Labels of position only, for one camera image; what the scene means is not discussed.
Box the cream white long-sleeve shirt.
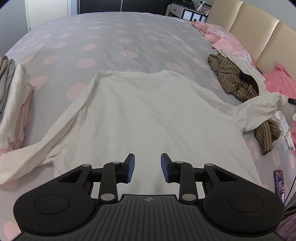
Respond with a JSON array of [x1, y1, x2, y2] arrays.
[[1, 70, 294, 194]]

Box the pink crumpled garment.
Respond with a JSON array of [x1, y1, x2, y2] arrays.
[[262, 62, 296, 99]]

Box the white printed garment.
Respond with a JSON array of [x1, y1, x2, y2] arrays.
[[214, 50, 295, 151]]

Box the brown striped garment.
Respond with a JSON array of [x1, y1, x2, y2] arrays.
[[208, 53, 281, 155]]

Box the beige padded headboard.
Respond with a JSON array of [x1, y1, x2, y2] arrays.
[[207, 1, 295, 80]]

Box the black smartphone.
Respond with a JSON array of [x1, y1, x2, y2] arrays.
[[273, 170, 285, 203]]

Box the pink pillow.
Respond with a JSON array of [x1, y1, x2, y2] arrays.
[[191, 21, 255, 67]]

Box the folded pink garment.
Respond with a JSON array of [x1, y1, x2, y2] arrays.
[[1, 83, 33, 155]]

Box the folded white garment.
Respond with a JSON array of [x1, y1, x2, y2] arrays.
[[1, 63, 31, 149]]

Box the grey pink-dotted bed cover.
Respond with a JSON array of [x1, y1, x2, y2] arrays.
[[1, 12, 295, 240]]

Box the white bedside cabinet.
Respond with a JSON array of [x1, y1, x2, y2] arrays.
[[166, 4, 207, 22]]

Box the folded grey garment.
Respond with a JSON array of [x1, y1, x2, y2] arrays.
[[1, 59, 16, 121]]

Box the folded beige garment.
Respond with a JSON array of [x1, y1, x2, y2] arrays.
[[0, 55, 9, 77]]

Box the black sliding wardrobe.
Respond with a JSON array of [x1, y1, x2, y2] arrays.
[[77, 0, 171, 15]]

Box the white room door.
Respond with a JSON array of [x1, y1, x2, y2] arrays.
[[25, 0, 71, 31]]

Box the picture frame on cabinet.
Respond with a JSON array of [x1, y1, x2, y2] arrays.
[[197, 3, 212, 16]]

